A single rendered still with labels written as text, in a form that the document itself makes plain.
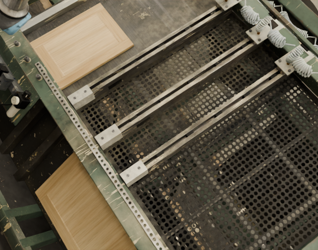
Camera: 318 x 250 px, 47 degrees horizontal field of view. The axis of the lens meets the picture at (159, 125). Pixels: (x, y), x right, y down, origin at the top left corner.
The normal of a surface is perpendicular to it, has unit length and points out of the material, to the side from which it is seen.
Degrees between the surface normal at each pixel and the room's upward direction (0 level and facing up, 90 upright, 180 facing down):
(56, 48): 60
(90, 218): 90
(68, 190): 90
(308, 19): 90
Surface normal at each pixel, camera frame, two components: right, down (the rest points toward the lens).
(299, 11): -0.44, -0.04
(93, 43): -0.04, -0.37
